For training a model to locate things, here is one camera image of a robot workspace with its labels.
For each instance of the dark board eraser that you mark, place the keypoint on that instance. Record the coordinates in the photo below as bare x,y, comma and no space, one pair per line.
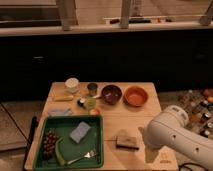
127,142

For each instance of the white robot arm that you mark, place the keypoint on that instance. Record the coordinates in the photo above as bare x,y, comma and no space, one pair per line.
168,129

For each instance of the dark purple bowl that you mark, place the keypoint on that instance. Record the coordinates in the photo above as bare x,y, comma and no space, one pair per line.
111,94

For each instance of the red orange bowl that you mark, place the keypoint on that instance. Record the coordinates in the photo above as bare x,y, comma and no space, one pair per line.
135,96

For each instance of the dark metal cup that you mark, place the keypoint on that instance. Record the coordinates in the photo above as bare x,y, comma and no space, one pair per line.
92,89

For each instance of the green round fruit toy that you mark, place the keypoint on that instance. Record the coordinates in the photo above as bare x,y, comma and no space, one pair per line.
90,103

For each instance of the small orange fruit toy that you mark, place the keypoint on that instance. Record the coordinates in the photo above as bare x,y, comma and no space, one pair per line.
94,111

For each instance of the small black white object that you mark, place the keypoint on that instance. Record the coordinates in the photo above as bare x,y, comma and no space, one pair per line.
81,102

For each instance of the white cup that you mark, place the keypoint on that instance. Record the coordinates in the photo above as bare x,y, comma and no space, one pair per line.
72,85

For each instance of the blue sponge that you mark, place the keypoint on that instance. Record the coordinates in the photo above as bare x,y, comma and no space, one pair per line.
80,132

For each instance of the green plastic tray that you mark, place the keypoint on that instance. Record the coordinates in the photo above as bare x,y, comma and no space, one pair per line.
63,126

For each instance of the folded grey cloth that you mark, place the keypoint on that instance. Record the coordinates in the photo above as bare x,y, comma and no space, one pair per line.
59,112

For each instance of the metal fork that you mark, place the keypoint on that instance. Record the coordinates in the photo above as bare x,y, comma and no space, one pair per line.
88,155

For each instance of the bunch of dark grapes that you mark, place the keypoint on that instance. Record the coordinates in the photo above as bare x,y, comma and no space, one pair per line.
49,144

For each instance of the green banana toy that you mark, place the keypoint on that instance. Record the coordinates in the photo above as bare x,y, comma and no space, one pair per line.
58,154

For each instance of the spice bottle rack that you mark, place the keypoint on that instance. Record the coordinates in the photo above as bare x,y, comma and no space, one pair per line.
199,107

